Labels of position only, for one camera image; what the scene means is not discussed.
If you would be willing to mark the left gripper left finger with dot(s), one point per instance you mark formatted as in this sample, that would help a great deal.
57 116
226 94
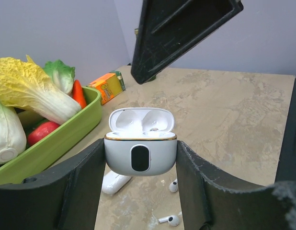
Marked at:
63 197

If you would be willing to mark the yellow napa cabbage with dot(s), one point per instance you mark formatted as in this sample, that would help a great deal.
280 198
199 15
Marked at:
25 85

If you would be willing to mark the white square charging case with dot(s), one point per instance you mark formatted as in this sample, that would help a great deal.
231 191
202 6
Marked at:
141 141

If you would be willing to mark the orange carrot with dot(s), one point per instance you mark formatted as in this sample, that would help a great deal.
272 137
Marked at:
77 94

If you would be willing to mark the green plastic basket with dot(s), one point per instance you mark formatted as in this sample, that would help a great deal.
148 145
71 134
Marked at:
47 151

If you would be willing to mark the green napa cabbage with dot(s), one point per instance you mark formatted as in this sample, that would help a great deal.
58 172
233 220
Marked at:
12 135

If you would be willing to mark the white oval charging case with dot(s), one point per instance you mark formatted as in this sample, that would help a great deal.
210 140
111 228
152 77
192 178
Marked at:
113 182

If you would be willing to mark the orange juice carton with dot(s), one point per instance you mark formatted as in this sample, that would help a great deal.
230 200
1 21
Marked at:
109 85

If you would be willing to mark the white stem earbud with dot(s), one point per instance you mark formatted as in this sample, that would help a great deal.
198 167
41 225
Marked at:
173 187
172 220

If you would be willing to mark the green leafy cabbage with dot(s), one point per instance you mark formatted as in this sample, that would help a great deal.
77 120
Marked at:
61 75

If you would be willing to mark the red apple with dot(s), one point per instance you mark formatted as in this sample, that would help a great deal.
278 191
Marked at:
41 132

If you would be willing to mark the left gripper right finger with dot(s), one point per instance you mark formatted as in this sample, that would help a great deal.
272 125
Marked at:
212 199

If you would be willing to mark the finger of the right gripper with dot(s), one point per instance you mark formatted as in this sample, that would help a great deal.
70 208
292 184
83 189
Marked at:
170 28

